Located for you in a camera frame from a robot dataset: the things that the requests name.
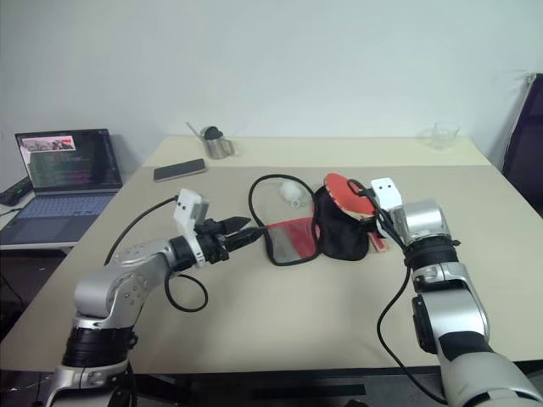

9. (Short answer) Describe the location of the steel milk pitcher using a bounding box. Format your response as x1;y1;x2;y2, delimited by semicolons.
185;121;237;161

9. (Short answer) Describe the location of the red table tennis paddle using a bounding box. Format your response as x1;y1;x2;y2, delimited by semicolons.
322;171;392;254

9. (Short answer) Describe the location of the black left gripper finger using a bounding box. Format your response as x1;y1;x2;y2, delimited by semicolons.
222;216;253;233
227;227;260;252

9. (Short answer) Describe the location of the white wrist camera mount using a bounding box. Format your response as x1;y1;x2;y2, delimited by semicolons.
172;188;212;267
370;177;404;213

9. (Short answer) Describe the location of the black and red paddle case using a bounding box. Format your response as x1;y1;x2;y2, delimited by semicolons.
248;172;371;267

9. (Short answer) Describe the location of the white table tennis ball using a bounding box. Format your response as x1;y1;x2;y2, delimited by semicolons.
279;181;304;201

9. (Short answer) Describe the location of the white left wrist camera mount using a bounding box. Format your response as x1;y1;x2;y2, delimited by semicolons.
172;188;212;267

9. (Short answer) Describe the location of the black handheld device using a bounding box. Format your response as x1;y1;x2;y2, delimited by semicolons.
0;176;33;208

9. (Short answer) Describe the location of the black chair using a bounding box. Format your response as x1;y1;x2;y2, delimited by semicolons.
501;72;543;204

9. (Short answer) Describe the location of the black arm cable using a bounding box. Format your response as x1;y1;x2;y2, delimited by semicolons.
372;249;449;406
104;195;210;314

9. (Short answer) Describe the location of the clear glass bowl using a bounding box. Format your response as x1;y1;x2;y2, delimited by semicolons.
421;120;462;151

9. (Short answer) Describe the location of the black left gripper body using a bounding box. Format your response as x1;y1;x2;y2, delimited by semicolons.
195;218;232;265

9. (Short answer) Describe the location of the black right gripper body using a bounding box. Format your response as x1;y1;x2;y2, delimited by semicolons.
363;187;402;243

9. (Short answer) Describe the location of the black smartphone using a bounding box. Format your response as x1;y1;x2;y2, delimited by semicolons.
153;158;208;184

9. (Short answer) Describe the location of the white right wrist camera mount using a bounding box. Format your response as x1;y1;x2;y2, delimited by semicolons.
370;177;404;213

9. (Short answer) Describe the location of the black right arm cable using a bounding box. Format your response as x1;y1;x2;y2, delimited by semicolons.
372;249;449;406

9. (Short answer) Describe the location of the open grey laptop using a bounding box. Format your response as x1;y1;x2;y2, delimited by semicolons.
0;128;125;248

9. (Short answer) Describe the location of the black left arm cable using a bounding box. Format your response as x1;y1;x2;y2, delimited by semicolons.
104;195;210;314

